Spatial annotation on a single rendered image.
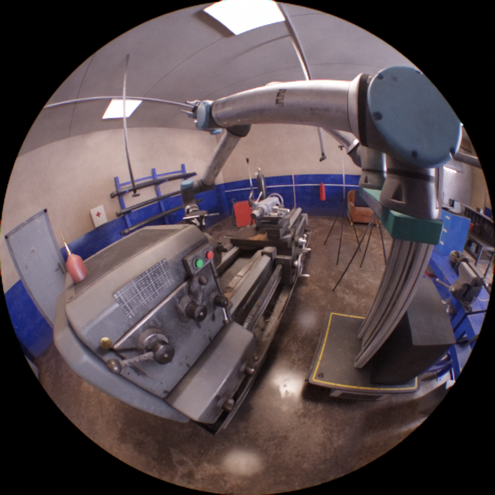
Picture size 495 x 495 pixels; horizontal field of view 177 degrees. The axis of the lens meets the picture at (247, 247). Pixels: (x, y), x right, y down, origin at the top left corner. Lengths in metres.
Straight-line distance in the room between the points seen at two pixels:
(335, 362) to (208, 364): 0.88
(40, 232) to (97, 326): 3.33
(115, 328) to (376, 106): 0.65
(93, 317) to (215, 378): 0.52
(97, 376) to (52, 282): 3.30
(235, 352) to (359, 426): 1.24
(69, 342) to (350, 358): 1.44
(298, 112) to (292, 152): 4.95
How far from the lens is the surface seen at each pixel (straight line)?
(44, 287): 3.83
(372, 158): 0.89
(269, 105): 0.40
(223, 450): 1.55
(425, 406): 1.84
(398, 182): 0.45
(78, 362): 0.52
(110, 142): 4.19
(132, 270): 0.48
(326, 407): 1.53
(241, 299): 0.95
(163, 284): 0.50
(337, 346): 1.36
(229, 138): 0.79
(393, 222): 0.42
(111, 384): 0.59
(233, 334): 0.81
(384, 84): 0.28
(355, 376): 1.30
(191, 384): 0.74
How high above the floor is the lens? 1.47
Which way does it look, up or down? 25 degrees down
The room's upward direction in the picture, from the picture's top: 10 degrees counter-clockwise
